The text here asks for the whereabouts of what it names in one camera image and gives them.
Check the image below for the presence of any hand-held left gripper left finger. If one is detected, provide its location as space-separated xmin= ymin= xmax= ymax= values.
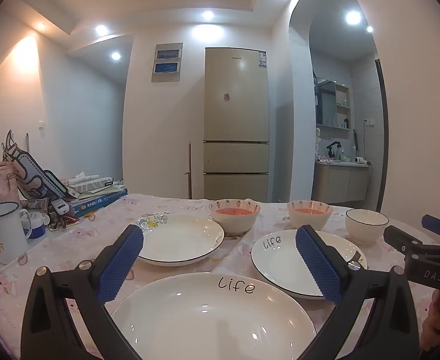
xmin=20 ymin=224 xmax=145 ymax=360

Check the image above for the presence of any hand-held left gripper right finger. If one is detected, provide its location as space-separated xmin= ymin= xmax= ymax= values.
xmin=296 ymin=225 xmax=420 ymax=360

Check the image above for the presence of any white bowl with black rim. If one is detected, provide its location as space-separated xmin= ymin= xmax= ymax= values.
xmin=345 ymin=208 xmax=389 ymax=243

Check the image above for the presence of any white cat print plate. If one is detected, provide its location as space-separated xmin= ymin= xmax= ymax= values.
xmin=109 ymin=272 xmax=317 ymax=360
xmin=135 ymin=214 xmax=225 ymax=268
xmin=250 ymin=229 xmax=368 ymax=301

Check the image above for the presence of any carrot print bowl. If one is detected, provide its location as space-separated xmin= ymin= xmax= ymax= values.
xmin=208 ymin=199 xmax=261 ymax=235
xmin=287 ymin=200 xmax=333 ymax=232

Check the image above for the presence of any person's right hand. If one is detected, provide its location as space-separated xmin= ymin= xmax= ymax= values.
xmin=420 ymin=290 xmax=440 ymax=349

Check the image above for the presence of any pink cartoon print tablecloth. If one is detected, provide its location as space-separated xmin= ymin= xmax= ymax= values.
xmin=0 ymin=194 xmax=440 ymax=360

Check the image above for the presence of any light green book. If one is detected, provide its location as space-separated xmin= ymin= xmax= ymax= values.
xmin=79 ymin=185 xmax=125 ymax=199

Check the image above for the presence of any beige vanity cabinet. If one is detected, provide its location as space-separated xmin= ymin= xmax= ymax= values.
xmin=314 ymin=159 xmax=371 ymax=203

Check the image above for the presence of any grey striped box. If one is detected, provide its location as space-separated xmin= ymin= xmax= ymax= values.
xmin=67 ymin=174 xmax=114 ymax=196

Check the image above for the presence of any small blue white jar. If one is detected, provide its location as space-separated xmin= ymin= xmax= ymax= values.
xmin=22 ymin=212 xmax=50 ymax=240

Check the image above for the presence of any wooden stick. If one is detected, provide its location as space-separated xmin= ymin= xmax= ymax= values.
xmin=184 ymin=141 xmax=193 ymax=199

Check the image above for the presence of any white enamel mug blue rim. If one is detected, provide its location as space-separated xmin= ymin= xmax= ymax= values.
xmin=0 ymin=202 xmax=33 ymax=266

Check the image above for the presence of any cartoon cardboard cutout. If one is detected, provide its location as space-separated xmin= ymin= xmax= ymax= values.
xmin=1 ymin=129 xmax=68 ymax=201

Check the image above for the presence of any bathroom mirror cabinet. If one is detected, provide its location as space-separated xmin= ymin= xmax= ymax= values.
xmin=315 ymin=77 xmax=352 ymax=130

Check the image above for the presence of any beige refrigerator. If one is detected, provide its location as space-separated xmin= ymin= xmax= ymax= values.
xmin=204 ymin=47 xmax=270 ymax=203

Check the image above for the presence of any dark door frame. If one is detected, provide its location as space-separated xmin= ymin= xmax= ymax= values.
xmin=374 ymin=59 xmax=390 ymax=211

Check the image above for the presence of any grey wall panel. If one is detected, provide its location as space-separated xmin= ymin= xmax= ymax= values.
xmin=151 ymin=42 xmax=184 ymax=83

